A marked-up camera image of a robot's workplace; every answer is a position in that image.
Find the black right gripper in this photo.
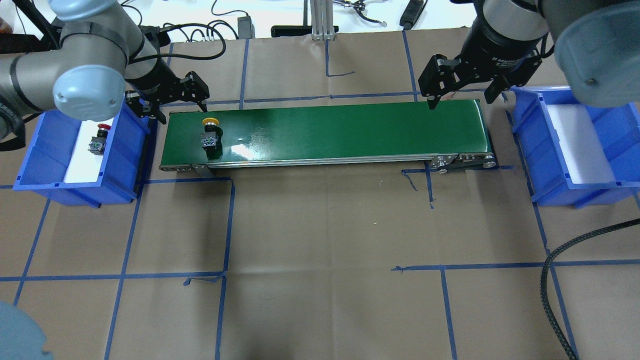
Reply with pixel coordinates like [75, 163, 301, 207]
[418, 14, 542, 110]

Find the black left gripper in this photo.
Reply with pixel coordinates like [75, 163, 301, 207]
[125, 55, 210, 125]

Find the yellow push button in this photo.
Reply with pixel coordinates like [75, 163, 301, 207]
[201, 117, 224, 151]

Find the red push button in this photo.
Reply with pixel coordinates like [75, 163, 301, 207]
[87, 123, 112, 157]

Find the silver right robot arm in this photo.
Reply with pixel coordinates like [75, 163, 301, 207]
[418, 0, 640, 109]

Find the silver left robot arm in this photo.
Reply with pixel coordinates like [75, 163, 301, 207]
[0, 0, 210, 152]

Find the blue bin with buttons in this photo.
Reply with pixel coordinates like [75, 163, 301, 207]
[13, 104, 151, 208]

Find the black power adapter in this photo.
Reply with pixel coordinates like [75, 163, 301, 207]
[237, 15, 256, 40]

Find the white foam pad target bin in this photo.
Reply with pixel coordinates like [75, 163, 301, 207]
[547, 104, 615, 185]

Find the green conveyor belt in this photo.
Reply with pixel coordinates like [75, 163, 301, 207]
[159, 98, 498, 176]

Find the blue empty bin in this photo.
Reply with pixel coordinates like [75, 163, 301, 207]
[511, 86, 640, 208]

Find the aluminium frame post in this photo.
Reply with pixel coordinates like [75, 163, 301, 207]
[309, 0, 336, 41]

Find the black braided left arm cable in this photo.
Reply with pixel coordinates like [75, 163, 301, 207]
[540, 218, 640, 360]

